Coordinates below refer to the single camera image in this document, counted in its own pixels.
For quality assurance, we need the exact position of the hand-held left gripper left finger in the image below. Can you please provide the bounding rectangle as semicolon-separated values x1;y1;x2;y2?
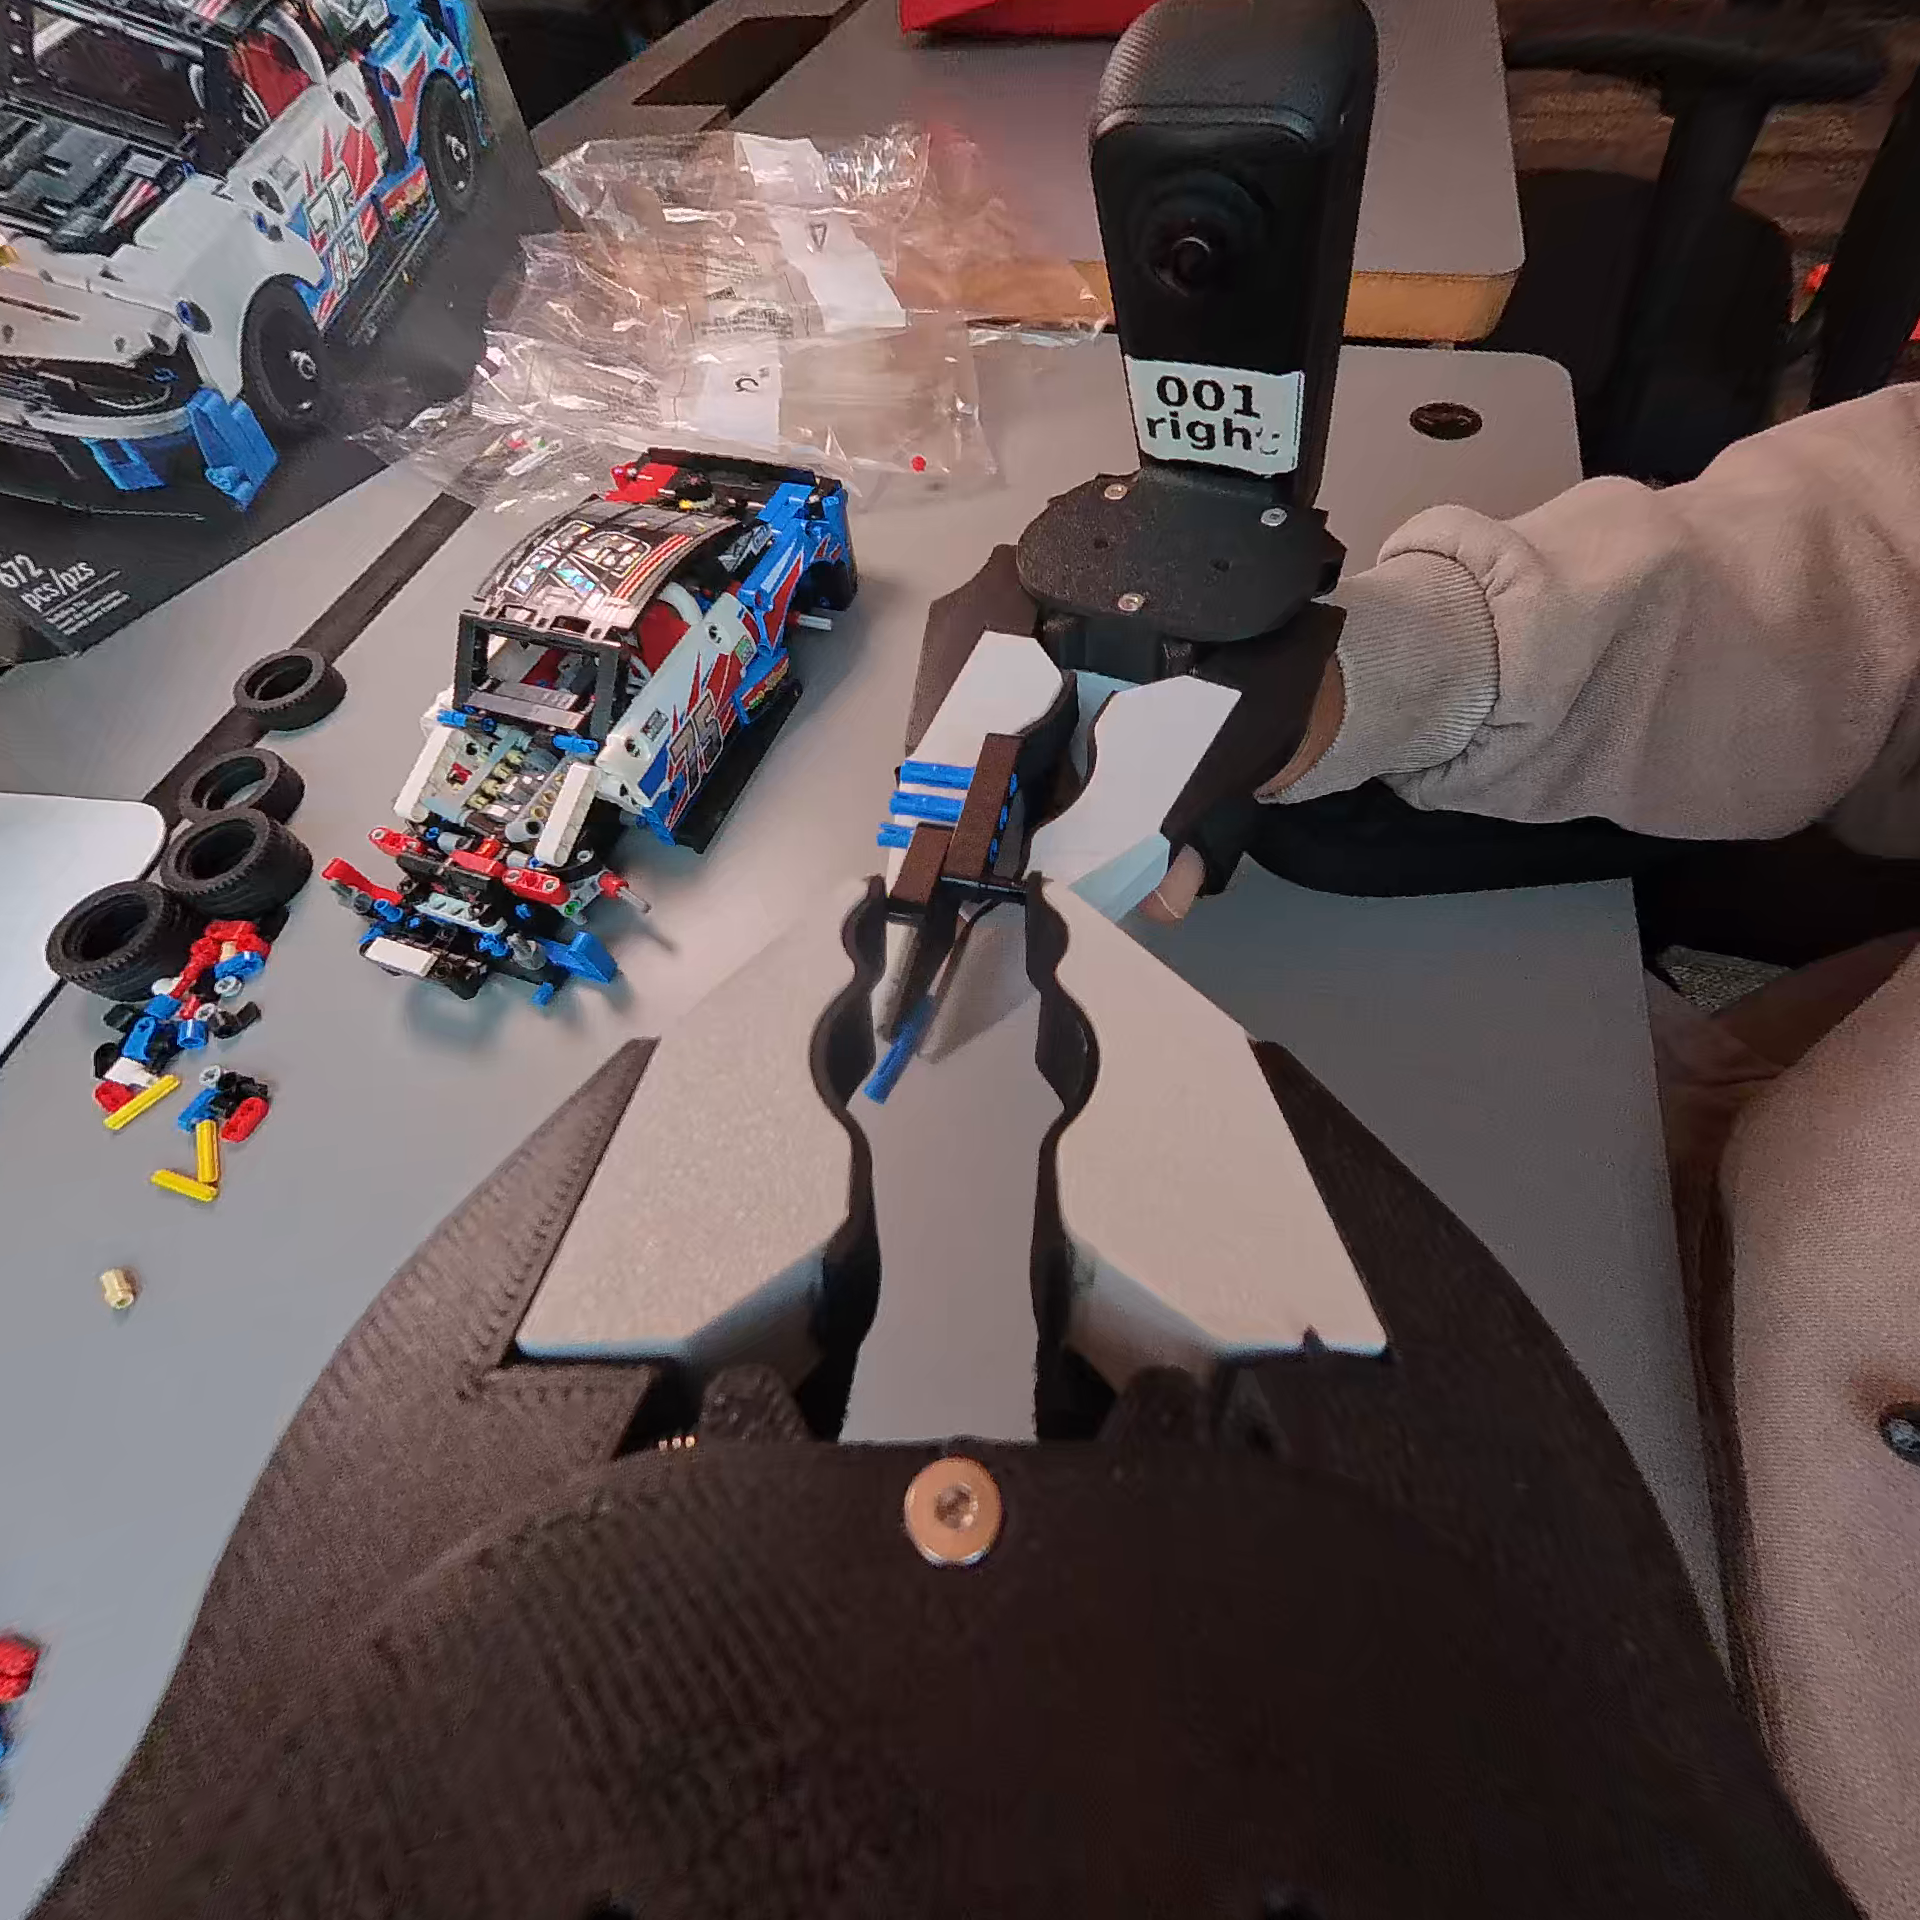
515;877;895;1445

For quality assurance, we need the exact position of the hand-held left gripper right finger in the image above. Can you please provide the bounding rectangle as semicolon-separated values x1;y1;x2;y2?
1026;877;1393;1443

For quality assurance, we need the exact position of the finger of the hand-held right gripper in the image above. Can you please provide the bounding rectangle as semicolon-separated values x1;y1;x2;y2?
897;625;1080;788
937;673;1248;1057

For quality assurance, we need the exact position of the black beam with blue pins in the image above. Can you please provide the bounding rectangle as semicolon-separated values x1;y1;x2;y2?
863;732;1051;1107

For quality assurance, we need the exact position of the person's right forearm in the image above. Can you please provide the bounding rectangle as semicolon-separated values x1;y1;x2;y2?
1276;387;1920;857

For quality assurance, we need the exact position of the grey desk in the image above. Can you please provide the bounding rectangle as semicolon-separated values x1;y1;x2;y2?
0;111;1728;1920

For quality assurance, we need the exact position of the person's right hand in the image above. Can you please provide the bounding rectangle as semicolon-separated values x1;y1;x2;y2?
1137;652;1347;927

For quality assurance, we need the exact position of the toy brick race car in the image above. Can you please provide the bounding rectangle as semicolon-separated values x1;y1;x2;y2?
323;447;863;1007

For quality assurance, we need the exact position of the crumpled clear plastic bag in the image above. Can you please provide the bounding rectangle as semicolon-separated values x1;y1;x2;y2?
348;128;1114;505

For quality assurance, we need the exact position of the pile of mixed coloured pieces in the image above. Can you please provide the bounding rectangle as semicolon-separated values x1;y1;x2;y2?
95;919;274;1205

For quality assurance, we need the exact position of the black office chair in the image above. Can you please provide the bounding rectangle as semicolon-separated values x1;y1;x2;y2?
1499;29;1920;483

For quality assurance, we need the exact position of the red felt tote bag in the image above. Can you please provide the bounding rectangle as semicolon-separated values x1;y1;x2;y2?
897;0;1157;38

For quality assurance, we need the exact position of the person's torso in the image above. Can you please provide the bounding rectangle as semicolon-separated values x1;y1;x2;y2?
1650;929;1920;1920

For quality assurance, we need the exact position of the black toy car box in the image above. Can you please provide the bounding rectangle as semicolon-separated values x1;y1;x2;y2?
0;0;548;663

